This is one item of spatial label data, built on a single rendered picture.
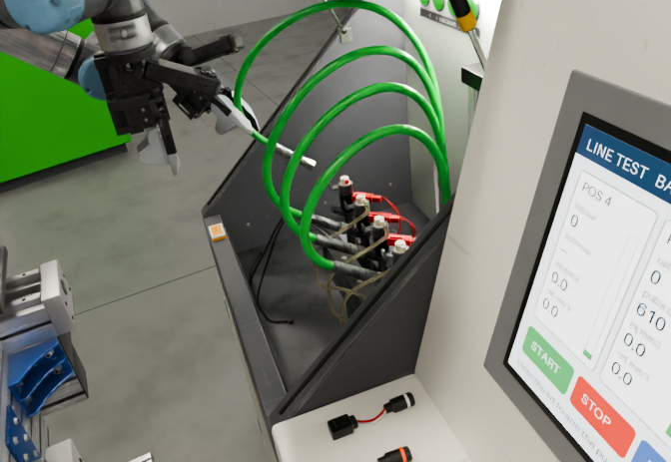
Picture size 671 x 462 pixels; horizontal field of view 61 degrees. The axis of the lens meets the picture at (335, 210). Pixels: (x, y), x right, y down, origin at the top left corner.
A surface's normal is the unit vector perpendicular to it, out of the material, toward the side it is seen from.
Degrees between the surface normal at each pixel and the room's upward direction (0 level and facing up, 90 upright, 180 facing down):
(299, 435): 0
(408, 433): 0
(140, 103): 90
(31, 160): 90
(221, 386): 0
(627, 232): 76
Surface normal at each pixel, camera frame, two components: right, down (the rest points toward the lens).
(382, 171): 0.34, 0.46
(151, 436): -0.11, -0.85
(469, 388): -0.93, 0.06
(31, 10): -0.25, 0.53
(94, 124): 0.55, 0.38
